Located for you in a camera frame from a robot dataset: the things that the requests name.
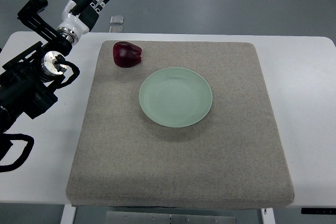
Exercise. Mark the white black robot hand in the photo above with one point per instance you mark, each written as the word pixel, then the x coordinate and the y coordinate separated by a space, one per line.
pixel 79 17

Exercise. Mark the dark red apple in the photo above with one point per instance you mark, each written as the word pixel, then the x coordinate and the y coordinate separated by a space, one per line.
pixel 126 54

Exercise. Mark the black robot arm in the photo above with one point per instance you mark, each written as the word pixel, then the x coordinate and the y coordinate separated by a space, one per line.
pixel 30 79

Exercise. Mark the lower floor socket plate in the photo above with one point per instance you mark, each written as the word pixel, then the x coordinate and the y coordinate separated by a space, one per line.
pixel 116 29

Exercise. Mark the pale green plate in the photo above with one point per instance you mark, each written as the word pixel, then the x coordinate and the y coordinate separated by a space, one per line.
pixel 175 97

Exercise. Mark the white table leg left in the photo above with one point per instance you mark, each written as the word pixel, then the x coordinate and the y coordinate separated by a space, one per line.
pixel 68 214

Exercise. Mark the white table leg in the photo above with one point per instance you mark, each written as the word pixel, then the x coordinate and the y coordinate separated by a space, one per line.
pixel 267 215
pixel 68 214

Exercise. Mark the white table leg right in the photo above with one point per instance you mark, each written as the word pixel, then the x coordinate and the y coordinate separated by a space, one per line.
pixel 267 215

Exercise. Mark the black desk control panel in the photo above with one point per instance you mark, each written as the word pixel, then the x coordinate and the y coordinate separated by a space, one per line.
pixel 318 211

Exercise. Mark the grey metal base plate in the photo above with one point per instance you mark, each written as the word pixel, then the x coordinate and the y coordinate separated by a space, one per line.
pixel 143 218

